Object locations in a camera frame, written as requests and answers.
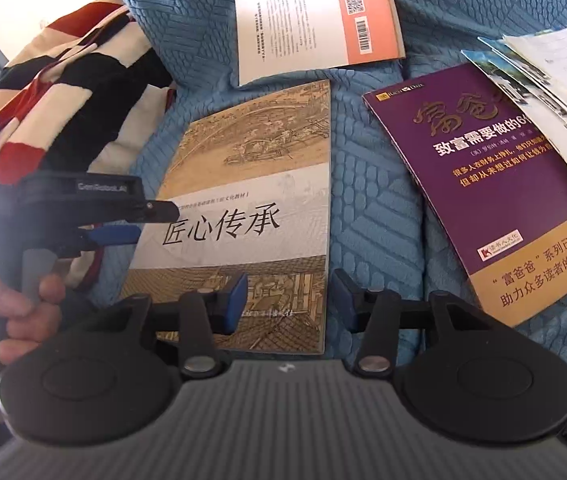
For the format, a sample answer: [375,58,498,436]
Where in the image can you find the red black cream striped blanket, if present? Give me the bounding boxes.
[0,0,179,291]

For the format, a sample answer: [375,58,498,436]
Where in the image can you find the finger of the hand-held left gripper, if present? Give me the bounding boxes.
[130,199,180,225]
[80,224,142,256]

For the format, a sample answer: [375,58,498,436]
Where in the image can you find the white and orange book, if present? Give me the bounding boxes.
[234,0,407,88]

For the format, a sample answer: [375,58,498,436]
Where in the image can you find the tan painting cover book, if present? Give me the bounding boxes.
[122,79,333,357]

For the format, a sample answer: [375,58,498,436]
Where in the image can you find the purple cover book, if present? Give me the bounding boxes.
[362,62,567,328]

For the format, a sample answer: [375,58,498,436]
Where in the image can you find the person's left hand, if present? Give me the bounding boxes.
[0,267,67,367]

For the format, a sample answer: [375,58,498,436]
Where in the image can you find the blue textured sofa cover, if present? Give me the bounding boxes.
[98,0,567,436]

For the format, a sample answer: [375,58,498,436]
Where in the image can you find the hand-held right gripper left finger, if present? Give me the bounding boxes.
[96,274,249,378]

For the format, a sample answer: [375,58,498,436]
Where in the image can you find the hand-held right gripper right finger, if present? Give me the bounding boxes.
[332,269,481,378]

